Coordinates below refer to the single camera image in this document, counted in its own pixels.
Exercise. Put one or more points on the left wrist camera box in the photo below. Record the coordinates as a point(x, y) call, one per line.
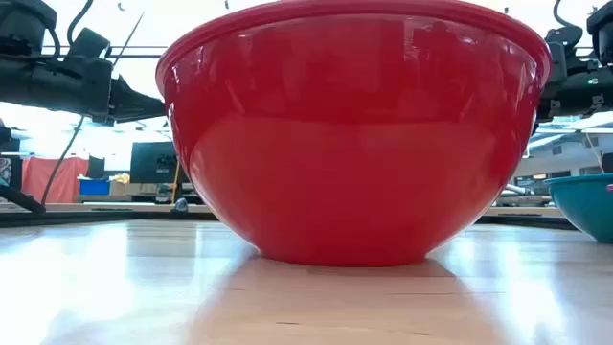
point(88, 44)

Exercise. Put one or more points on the black table frame rail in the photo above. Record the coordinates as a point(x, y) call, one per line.
point(96, 218)

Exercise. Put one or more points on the blue storage bin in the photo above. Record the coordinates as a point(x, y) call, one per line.
point(94, 187)

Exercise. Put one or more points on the yellow stick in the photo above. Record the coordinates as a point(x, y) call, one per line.
point(175, 179)

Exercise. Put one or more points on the black monitor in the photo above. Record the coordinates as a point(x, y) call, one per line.
point(153, 163)

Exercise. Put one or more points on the light wood neighbouring table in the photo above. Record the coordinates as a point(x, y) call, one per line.
point(96, 207)

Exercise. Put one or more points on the small grey clamp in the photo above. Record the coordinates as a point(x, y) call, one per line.
point(180, 206)

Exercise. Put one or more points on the black frame strut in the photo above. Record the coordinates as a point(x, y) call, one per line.
point(21, 199)

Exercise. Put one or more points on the teal plastic bowl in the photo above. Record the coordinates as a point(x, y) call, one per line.
point(586, 206)

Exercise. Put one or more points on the large red plastic bowl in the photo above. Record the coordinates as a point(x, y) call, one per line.
point(354, 182)

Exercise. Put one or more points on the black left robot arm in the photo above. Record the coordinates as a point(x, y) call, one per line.
point(24, 81)

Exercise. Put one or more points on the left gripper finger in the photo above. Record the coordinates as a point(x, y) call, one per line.
point(136, 106)

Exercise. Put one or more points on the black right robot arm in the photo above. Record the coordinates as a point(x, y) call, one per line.
point(602, 29)

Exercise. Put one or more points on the orange cloth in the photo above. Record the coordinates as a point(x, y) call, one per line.
point(52, 179)

